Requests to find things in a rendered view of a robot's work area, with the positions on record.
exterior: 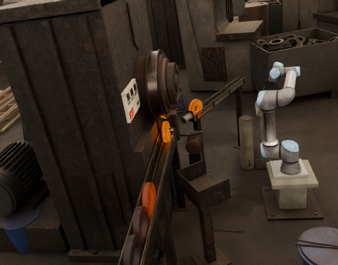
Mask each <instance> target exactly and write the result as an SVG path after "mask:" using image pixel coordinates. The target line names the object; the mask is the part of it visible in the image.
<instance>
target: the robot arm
mask: <svg viewBox="0 0 338 265"><path fill-rule="evenodd" d="M297 76H300V67H295V66H294V67H283V64H282V63H279V62H275V63H274V65H273V67H272V69H271V71H270V76H269V79H266V81H265V83H264V85H263V87H264V89H263V88H262V91H260V92H259V93H258V98H257V107H259V108H260V110H261V111H262V117H263V130H264V140H263V142H262V143H261V154H262V156H263V157H264V158H282V164H281V167H280V170H281V172H282V173H283V174H286V175H297V174H299V173H300V172H301V165H300V163H299V147H298V144H297V143H296V142H295V141H292V140H284V141H283V142H282V143H279V141H278V140H277V139H276V129H275V112H274V111H275V110H276V107H282V106H285V105H287V104H289V103H290V102H291V101H292V100H293V98H294V97H295V82H296V77H297ZM279 77H285V83H284V87H283V89H281V88H280V87H278V86H277V85H276V83H277V81H278V79H279ZM274 88H275V89H276V90H274Z"/></svg>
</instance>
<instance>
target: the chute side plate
mask: <svg viewBox="0 0 338 265"><path fill-rule="evenodd" d="M176 138H177V134H176V130H175V133H174V135H173V139H172V142H171V146H170V151H169V155H168V159H167V164H166V168H165V173H164V176H163V180H162V185H161V188H160V193H159V197H158V202H157V206H156V210H155V215H154V218H153V222H152V226H151V230H150V235H149V240H148V244H147V248H146V253H145V257H144V261H143V264H142V265H150V260H151V255H152V250H153V246H154V243H155V237H156V233H157V228H158V223H159V218H160V214H161V209H162V204H163V193H164V192H166V187H167V182H168V177H169V173H170V168H171V163H172V158H173V153H174V150H175V146H176Z"/></svg>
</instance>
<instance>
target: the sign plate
mask: <svg viewBox="0 0 338 265"><path fill-rule="evenodd" d="M134 84H136V79H135V78H134V79H132V80H131V81H130V83H129V84H128V85H127V87H126V88H125V89H124V91H123V92H122V93H121V97H122V102H123V105H124V110H125V114H126V119H127V123H131V121H132V119H133V118H134V116H135V114H136V112H137V110H138V109H139V107H140V105H141V104H140V100H139V95H138V89H136V91H135V89H134ZM136 88H137V84H136ZM131 89H133V92H134V94H133V95H131V91H130V90H131ZM128 93H129V96H130V100H129V101H128V98H127V95H128ZM131 111H133V112H132V113H134V115H133V114H131V115H132V116H131V115H130V113H131ZM131 117H132V118H131Z"/></svg>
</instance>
